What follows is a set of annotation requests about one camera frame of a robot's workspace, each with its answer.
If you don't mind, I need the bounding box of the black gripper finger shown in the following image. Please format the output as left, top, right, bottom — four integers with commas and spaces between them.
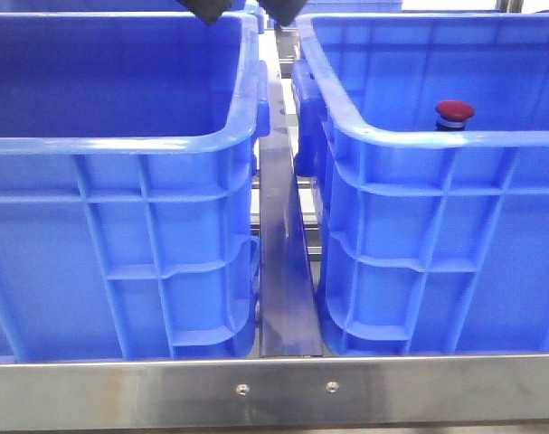
258, 0, 307, 26
185, 0, 232, 25

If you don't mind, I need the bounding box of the steel front rail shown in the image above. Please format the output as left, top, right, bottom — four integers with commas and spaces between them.
0, 354, 549, 431

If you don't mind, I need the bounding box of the red mushroom push button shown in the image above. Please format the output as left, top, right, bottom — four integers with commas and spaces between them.
435, 99, 475, 131

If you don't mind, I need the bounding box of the blue plastic crate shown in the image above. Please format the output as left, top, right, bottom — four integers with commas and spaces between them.
0, 13, 270, 363
292, 13, 549, 355

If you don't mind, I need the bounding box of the rear right blue crate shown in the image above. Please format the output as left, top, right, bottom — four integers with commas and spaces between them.
298, 0, 402, 14

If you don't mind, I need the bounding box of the steel centre divider bar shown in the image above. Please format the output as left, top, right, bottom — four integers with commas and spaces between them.
258, 62, 324, 358

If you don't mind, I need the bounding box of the left blue plastic crate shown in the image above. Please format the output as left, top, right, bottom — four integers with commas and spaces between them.
0, 13, 270, 363

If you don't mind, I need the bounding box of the right blue plastic crate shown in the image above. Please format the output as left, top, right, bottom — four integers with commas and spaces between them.
292, 13, 549, 355

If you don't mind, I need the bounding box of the rear left blue crate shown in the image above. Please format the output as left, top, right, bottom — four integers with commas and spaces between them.
0, 0, 265, 33

